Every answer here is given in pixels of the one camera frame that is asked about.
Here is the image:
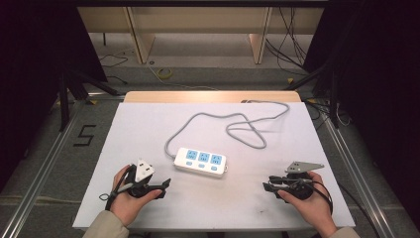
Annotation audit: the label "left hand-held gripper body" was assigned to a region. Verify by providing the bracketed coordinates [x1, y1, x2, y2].
[124, 158, 165, 199]

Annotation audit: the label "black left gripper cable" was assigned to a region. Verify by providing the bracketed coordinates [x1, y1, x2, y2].
[98, 167, 135, 211]

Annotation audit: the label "bundle of black floor cables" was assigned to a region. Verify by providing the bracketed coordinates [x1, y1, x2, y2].
[264, 6, 310, 77]

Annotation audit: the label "black metal stand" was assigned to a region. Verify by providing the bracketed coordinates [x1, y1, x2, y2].
[283, 59, 342, 130]
[56, 64, 121, 133]

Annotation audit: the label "person's left hand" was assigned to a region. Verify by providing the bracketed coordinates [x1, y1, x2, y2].
[109, 164, 163, 228]

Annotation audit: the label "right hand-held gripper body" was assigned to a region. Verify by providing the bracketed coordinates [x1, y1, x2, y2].
[268, 161, 326, 201]

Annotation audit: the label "aluminium floor rail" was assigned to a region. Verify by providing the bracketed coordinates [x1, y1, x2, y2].
[305, 97, 399, 238]
[0, 93, 124, 238]

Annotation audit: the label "light wooden bench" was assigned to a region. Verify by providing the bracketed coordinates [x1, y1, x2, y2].
[76, 6, 325, 65]

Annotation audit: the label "thin black floor cable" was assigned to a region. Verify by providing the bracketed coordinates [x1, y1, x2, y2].
[98, 52, 130, 85]

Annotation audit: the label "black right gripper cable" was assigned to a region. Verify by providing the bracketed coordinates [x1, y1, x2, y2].
[305, 179, 381, 238]

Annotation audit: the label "yellow tape roll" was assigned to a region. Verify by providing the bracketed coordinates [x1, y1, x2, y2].
[156, 66, 174, 80]

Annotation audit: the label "person's right hand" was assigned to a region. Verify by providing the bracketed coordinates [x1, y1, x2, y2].
[276, 171, 339, 238]

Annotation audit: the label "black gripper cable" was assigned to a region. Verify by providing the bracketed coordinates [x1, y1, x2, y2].
[98, 167, 135, 211]
[305, 179, 381, 238]

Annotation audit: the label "grey power strip cable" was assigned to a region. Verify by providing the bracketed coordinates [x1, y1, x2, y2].
[163, 99, 291, 161]

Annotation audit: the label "white power strip blue sockets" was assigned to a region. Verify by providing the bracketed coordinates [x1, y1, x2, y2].
[172, 146, 229, 179]

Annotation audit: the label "white table cover sheet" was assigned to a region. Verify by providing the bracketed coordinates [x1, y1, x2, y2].
[71, 101, 357, 231]

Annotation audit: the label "dark curtain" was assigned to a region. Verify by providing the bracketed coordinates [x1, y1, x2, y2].
[0, 0, 109, 192]
[301, 0, 420, 229]

